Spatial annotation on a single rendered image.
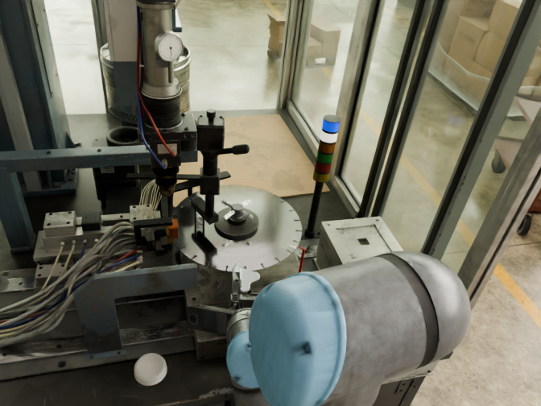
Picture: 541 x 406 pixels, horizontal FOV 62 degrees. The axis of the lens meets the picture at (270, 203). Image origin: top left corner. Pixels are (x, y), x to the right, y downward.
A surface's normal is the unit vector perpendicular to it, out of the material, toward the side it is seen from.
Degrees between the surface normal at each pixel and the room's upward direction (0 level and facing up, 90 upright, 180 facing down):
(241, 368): 58
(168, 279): 90
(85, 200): 0
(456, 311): 52
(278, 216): 0
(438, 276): 16
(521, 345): 0
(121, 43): 90
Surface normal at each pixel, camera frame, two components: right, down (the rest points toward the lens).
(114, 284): 0.25, 0.61
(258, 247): 0.09, -0.79
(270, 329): -0.90, 0.06
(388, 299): 0.22, -0.54
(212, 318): -0.44, 0.07
